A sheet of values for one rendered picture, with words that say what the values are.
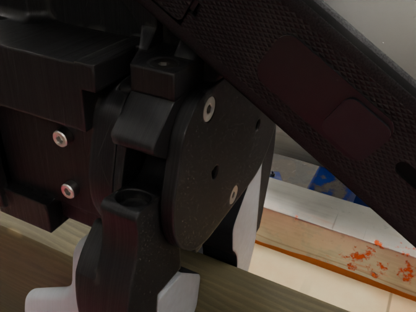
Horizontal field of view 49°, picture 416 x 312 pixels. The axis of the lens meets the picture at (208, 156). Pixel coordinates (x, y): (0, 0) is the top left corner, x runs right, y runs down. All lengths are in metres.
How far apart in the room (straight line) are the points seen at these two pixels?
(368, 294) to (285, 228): 0.07
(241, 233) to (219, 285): 0.02
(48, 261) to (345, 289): 0.20
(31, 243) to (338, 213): 0.21
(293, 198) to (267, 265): 0.05
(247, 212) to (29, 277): 0.10
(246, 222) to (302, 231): 0.15
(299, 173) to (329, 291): 1.89
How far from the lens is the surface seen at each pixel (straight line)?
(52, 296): 0.17
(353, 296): 0.33
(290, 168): 2.22
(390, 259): 0.32
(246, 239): 0.19
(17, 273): 0.22
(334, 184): 0.49
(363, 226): 0.32
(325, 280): 0.33
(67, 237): 0.19
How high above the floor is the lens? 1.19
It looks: 32 degrees down
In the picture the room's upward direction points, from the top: 3 degrees clockwise
